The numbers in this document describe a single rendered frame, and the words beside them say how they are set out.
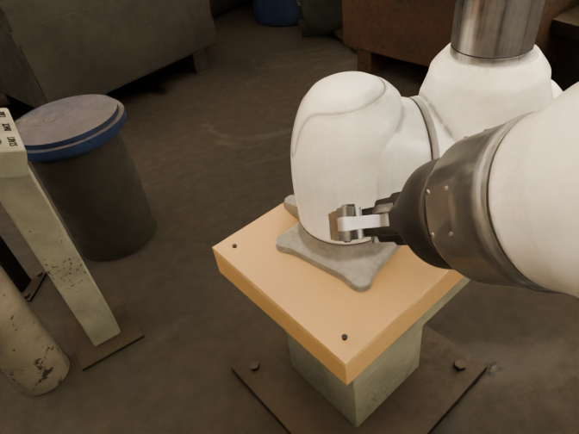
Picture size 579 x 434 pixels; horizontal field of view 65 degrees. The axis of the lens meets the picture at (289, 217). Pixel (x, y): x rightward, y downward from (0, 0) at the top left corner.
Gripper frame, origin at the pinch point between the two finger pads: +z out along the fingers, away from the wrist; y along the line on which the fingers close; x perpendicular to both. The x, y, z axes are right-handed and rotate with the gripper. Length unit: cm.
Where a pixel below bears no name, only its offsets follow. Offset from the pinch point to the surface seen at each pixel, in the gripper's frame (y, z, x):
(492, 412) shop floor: -43, 36, 40
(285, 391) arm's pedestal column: -6, 54, 34
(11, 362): 51, 70, 22
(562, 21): -128, 82, -67
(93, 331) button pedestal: 35, 80, 19
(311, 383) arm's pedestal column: -11, 52, 33
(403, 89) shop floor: -96, 139, -61
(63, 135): 39, 83, -30
